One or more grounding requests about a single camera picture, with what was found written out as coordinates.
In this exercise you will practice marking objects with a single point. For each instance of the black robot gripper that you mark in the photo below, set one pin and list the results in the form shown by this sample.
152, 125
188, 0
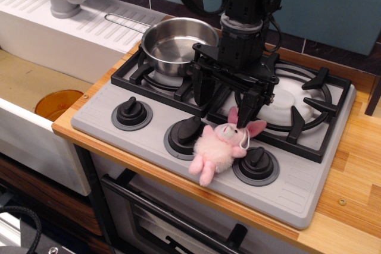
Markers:
237, 62

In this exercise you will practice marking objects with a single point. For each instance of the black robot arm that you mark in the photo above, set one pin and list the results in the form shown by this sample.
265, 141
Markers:
251, 12

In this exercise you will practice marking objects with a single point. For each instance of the stainless steel pot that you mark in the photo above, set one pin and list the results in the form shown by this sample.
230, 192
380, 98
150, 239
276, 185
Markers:
168, 45

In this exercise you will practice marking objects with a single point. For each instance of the white right burner plate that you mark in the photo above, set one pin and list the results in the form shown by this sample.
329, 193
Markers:
280, 111

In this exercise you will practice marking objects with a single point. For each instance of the pink plush bunny toy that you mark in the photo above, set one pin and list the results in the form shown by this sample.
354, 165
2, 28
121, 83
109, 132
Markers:
218, 147

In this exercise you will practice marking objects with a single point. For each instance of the black middle stove knob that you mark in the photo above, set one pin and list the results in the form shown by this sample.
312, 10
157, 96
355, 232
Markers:
180, 138

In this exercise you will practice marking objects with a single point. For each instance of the black stove knob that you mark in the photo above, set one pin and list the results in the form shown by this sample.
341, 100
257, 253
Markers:
258, 168
180, 138
131, 115

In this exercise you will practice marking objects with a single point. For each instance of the black right stove knob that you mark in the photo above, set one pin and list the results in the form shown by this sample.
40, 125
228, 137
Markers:
258, 168

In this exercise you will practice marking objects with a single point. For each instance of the grey toy stove top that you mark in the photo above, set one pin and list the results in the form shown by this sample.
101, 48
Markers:
291, 198

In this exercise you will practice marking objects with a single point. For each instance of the black left stove knob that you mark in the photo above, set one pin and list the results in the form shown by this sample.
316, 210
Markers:
131, 115

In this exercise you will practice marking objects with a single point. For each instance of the black left burner grate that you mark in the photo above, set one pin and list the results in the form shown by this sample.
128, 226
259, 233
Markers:
137, 76

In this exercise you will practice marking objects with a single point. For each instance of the toy oven door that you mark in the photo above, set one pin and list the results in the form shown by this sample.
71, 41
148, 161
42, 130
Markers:
167, 222

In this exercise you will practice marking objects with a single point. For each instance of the orange plastic bowl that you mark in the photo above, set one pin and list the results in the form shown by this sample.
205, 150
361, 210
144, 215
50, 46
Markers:
53, 105

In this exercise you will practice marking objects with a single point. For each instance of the white toy sink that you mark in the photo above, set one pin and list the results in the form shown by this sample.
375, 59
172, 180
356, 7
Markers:
41, 54

